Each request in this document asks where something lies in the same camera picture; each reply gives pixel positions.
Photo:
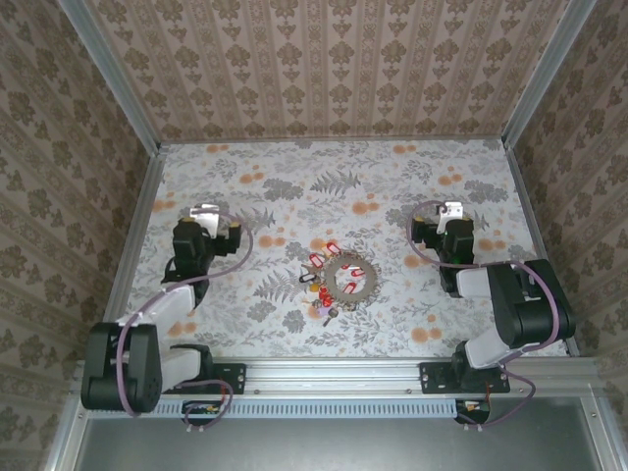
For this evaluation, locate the red key tag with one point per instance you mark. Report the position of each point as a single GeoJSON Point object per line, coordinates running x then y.
{"type": "Point", "coordinates": [355, 272]}
{"type": "Point", "coordinates": [316, 260]}
{"type": "Point", "coordinates": [332, 247]}
{"type": "Point", "coordinates": [349, 288]}

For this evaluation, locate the black key tag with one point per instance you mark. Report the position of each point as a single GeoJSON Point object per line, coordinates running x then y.
{"type": "Point", "coordinates": [307, 278]}

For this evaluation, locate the metal keyring disc with rings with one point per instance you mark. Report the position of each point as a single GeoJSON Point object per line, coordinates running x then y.
{"type": "Point", "coordinates": [333, 289]}

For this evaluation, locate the purple key tag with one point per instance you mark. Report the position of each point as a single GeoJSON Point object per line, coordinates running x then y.
{"type": "Point", "coordinates": [321, 308]}

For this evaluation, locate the dark key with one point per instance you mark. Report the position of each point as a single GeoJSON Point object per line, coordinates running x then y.
{"type": "Point", "coordinates": [329, 317]}

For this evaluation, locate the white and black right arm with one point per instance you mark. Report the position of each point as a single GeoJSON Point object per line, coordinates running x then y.
{"type": "Point", "coordinates": [535, 314]}

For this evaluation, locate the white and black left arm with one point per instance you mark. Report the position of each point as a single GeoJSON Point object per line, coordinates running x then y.
{"type": "Point", "coordinates": [122, 368]}

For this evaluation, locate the floral table cover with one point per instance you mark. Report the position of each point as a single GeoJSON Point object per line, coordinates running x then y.
{"type": "Point", "coordinates": [196, 162]}

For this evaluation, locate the black wiring connector box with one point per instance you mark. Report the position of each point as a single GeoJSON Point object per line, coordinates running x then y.
{"type": "Point", "coordinates": [473, 409]}
{"type": "Point", "coordinates": [201, 411]}

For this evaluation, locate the grey metal sheet panel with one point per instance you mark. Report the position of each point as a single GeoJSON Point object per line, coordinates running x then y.
{"type": "Point", "coordinates": [333, 446]}

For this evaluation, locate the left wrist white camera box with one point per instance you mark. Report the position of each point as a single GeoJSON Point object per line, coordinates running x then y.
{"type": "Point", "coordinates": [206, 218]}

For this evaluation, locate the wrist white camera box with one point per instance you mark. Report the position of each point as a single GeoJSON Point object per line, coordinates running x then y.
{"type": "Point", "coordinates": [454, 208]}
{"type": "Point", "coordinates": [206, 218]}

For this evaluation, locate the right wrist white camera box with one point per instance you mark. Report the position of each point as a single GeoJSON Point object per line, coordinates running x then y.
{"type": "Point", "coordinates": [454, 208]}

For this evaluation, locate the aluminium side rail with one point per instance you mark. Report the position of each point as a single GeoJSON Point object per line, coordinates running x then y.
{"type": "Point", "coordinates": [140, 216]}
{"type": "Point", "coordinates": [530, 216]}

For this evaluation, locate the thin aluminium wall rail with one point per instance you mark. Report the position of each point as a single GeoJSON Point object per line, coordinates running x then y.
{"type": "Point", "coordinates": [333, 141]}

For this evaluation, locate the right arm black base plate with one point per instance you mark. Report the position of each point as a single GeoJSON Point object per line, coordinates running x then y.
{"type": "Point", "coordinates": [434, 378]}

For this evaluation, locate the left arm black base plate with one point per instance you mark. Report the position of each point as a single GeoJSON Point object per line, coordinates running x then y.
{"type": "Point", "coordinates": [235, 378]}

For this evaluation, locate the aluminium frame post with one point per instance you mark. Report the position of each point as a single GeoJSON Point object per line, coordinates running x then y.
{"type": "Point", "coordinates": [113, 78]}
{"type": "Point", "coordinates": [544, 78]}

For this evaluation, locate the long aluminium mounting rail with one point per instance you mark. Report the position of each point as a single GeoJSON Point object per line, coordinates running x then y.
{"type": "Point", "coordinates": [333, 375]}

